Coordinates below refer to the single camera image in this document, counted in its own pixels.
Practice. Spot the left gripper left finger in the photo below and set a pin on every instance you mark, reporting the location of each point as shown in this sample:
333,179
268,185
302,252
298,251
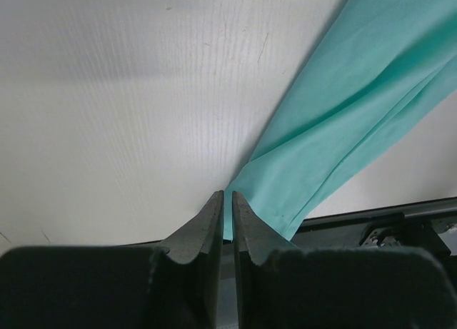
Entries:
170,284

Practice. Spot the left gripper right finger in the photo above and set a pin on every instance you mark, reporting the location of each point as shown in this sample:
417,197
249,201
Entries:
406,289

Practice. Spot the teal t shirt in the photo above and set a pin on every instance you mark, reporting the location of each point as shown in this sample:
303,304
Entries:
381,67

